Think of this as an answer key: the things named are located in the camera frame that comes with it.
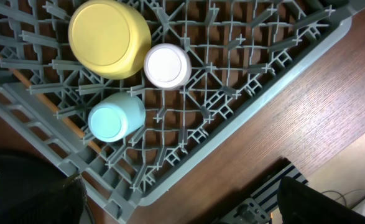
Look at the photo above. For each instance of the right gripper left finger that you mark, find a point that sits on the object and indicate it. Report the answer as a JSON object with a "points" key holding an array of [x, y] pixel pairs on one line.
{"points": [[61, 202]]}

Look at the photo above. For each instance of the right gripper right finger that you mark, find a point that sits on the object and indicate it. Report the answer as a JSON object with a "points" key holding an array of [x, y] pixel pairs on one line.
{"points": [[299, 204]]}

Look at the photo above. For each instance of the light blue plastic cup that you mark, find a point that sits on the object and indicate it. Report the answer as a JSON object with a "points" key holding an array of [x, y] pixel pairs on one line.
{"points": [[116, 117]]}

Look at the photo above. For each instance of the pink plastic cup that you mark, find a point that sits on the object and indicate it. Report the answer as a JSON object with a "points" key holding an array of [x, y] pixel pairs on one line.
{"points": [[167, 66]]}

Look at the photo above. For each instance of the wooden chopstick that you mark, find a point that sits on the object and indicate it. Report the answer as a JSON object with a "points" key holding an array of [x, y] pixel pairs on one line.
{"points": [[63, 129]]}

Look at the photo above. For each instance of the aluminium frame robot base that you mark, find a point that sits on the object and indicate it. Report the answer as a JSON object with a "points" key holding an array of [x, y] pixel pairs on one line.
{"points": [[257, 208]]}

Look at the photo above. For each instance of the grey dishwasher rack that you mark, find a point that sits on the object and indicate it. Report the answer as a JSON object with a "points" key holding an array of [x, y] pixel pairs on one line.
{"points": [[244, 53]]}

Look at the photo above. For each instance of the round black tray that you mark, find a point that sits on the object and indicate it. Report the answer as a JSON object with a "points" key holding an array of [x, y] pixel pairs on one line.
{"points": [[21, 175]]}

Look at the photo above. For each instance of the yellow plastic bowl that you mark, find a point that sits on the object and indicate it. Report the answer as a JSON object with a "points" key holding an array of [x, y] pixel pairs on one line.
{"points": [[109, 38]]}

